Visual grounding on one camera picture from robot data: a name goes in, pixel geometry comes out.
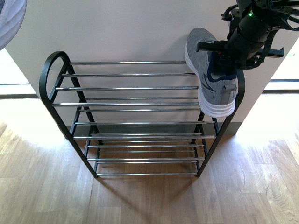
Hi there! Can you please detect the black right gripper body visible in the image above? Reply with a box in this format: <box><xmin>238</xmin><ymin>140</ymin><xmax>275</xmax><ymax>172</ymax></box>
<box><xmin>197</xmin><ymin>18</ymin><xmax>284</xmax><ymax>70</ymax></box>

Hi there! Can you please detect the grey sneaker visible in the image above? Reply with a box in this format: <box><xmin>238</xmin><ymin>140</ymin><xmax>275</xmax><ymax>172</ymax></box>
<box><xmin>185</xmin><ymin>28</ymin><xmax>238</xmax><ymax>118</ymax></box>
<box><xmin>0</xmin><ymin>0</ymin><xmax>27</xmax><ymax>50</ymax></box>

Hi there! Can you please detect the black metal shoe rack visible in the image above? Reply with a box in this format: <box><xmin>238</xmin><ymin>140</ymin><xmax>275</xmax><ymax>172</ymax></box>
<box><xmin>39</xmin><ymin>51</ymin><xmax>233</xmax><ymax>178</ymax></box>

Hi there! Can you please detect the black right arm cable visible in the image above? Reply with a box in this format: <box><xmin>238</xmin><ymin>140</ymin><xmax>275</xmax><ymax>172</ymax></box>
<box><xmin>251</xmin><ymin>0</ymin><xmax>299</xmax><ymax>70</ymax></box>

